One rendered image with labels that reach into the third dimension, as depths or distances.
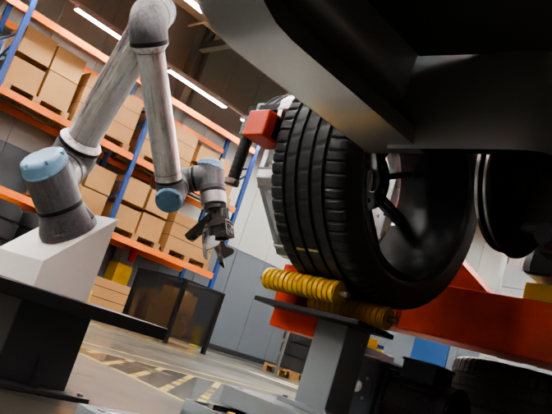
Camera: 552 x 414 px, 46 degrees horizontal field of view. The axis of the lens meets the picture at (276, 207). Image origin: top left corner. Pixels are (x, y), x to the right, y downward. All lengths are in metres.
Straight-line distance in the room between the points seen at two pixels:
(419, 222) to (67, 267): 1.10
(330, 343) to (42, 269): 0.94
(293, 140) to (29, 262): 1.00
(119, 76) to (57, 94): 9.58
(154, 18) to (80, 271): 0.83
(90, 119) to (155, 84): 0.32
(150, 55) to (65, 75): 9.85
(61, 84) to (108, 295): 3.83
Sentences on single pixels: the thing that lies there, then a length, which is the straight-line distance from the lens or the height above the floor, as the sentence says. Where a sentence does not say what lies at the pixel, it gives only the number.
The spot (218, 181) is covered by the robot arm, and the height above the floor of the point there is 0.82.
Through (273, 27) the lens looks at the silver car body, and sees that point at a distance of 0.92.
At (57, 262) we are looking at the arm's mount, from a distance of 2.15.
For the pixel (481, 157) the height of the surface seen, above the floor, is 0.84.
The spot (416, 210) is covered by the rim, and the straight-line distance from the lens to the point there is 1.98.
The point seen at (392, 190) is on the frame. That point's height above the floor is 0.91.
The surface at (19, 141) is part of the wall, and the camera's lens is 12.71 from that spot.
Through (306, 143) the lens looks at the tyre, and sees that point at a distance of 1.53.
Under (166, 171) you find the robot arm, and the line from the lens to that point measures 2.12.
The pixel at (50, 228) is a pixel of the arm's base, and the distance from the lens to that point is 2.22.
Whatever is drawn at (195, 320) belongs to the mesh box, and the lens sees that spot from 9.97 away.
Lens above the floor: 0.33
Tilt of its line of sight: 12 degrees up
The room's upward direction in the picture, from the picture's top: 18 degrees clockwise
